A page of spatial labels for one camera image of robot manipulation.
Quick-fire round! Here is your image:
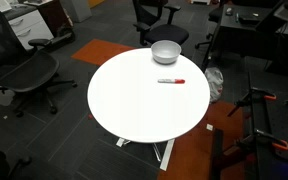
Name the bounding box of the orange cap grey marker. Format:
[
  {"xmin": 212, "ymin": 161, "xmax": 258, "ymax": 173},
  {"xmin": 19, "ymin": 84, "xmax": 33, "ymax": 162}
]
[{"xmin": 157, "ymin": 78, "xmax": 186, "ymax": 85}]

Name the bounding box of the white round bowl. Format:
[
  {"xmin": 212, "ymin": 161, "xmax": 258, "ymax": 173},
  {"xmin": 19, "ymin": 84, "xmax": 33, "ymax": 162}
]
[{"xmin": 150, "ymin": 39, "xmax": 182, "ymax": 65}]

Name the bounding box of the black padded office chair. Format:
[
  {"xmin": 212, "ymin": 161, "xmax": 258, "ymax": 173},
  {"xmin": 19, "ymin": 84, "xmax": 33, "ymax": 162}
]
[{"xmin": 132, "ymin": 0, "xmax": 190, "ymax": 47}]

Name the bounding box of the white table base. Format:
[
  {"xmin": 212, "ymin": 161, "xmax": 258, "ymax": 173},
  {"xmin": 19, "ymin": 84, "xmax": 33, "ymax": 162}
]
[{"xmin": 116, "ymin": 137, "xmax": 176, "ymax": 172}]

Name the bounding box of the white plastic bag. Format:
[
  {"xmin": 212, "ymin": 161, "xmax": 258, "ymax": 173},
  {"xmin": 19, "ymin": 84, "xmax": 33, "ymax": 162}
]
[{"xmin": 204, "ymin": 67, "xmax": 224, "ymax": 104}]

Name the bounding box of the black stand leg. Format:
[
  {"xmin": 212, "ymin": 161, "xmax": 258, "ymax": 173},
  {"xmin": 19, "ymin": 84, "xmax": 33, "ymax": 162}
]
[{"xmin": 210, "ymin": 129, "xmax": 225, "ymax": 180}]

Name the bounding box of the black scooter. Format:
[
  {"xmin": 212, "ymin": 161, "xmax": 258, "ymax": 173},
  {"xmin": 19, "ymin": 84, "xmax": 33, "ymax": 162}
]
[{"xmin": 49, "ymin": 25, "xmax": 77, "ymax": 52}]

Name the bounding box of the grey cabinet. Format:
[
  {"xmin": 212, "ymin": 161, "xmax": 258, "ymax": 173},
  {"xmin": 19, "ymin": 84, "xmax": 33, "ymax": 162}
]
[{"xmin": 60, "ymin": 0, "xmax": 93, "ymax": 23}]

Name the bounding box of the black office desk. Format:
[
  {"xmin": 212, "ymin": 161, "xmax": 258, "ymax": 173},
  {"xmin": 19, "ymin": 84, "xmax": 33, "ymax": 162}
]
[{"xmin": 201, "ymin": 3, "xmax": 288, "ymax": 73}]

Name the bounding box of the black mesh office chair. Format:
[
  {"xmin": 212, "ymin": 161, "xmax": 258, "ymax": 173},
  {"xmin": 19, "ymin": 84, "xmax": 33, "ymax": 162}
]
[{"xmin": 0, "ymin": 4, "xmax": 78, "ymax": 118}]

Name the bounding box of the black wallet case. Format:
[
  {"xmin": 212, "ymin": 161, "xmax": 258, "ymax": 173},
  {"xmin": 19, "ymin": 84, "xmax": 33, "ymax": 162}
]
[{"xmin": 238, "ymin": 15, "xmax": 261, "ymax": 26}]

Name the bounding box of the white drawer cabinet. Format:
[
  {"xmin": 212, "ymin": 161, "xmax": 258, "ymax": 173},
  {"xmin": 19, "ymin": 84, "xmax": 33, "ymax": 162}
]
[{"xmin": 3, "ymin": 3, "xmax": 55, "ymax": 51}]

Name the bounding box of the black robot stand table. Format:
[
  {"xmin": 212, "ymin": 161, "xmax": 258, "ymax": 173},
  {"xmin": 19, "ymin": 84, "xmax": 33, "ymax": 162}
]
[{"xmin": 247, "ymin": 71, "xmax": 288, "ymax": 180}]

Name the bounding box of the orange handle bar clamp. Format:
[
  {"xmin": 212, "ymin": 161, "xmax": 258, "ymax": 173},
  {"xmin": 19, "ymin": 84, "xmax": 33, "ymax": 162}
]
[
  {"xmin": 227, "ymin": 87, "xmax": 278, "ymax": 118},
  {"xmin": 232, "ymin": 129, "xmax": 288, "ymax": 158}
]

